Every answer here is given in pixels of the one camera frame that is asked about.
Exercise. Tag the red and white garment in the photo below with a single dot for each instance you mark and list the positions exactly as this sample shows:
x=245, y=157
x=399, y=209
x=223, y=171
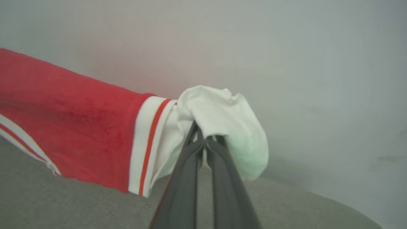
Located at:
x=79, y=124

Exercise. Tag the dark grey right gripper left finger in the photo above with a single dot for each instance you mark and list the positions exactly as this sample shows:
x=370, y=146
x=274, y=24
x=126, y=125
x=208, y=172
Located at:
x=184, y=190

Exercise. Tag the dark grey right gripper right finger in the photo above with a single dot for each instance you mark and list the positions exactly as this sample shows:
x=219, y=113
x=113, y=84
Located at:
x=229, y=197

